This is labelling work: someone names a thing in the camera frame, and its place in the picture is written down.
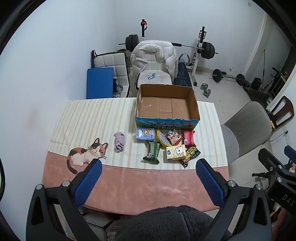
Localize black yellow wipes pack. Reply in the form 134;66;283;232
179;146;201;168

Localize yellow tissue box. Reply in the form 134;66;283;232
166;144;186;161

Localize red snack packet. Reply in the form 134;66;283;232
183;130;195;147

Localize purple plush toy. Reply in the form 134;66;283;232
114;132;125;153

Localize cartoon snack packet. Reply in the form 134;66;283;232
166;129;183;146

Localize green wipes pack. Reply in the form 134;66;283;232
143;142;160;165

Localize blue tissue pack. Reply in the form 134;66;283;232
136;128;155;142

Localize yellow clear pouch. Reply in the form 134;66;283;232
155;129;171;148

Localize black fleece clothing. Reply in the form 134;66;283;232
115;205;213;240

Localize grey shell chair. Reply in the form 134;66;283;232
221;101;273;164

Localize brown wooden chair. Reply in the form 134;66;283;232
267;96;295;131

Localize striped cat tablecloth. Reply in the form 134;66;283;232
43;98;215;215

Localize black exercise machine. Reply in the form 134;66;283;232
243;67;287;108

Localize chrome dumbbell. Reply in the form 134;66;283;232
200;83;208;90

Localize floor barbell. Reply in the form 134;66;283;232
211;69;246;86

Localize open cardboard box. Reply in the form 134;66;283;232
134;84;200;130

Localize blue foam mat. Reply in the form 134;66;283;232
86;67;113;99

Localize black weight bench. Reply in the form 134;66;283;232
174;53;198;87

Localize barbell on rack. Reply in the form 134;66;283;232
118;34;219;59

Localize white quilted chair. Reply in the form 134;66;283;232
90;50;130;97

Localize blue card on chair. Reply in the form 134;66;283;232
148;73;156;80

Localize white padded chair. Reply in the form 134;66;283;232
136;53;173;90

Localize white squat rack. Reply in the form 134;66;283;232
131;19;216;73

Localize white puffer jacket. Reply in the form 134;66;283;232
130;40;179;89

